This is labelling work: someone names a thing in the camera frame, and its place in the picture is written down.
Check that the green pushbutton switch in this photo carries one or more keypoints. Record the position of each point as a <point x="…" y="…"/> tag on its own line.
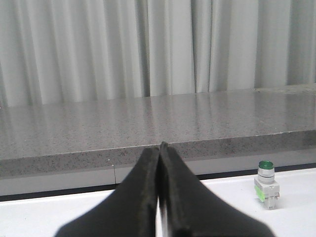
<point x="266" y="188"/>

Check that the grey stone counter ledge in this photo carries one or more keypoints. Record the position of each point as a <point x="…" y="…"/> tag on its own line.
<point x="88" y="144"/>

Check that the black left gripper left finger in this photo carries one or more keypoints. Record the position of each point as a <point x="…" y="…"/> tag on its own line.
<point x="129" y="211"/>

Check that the white pleated curtain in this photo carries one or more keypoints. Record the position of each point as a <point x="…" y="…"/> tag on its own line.
<point x="55" y="51"/>

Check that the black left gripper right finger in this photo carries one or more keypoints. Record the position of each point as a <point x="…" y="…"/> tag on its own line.
<point x="189" y="209"/>

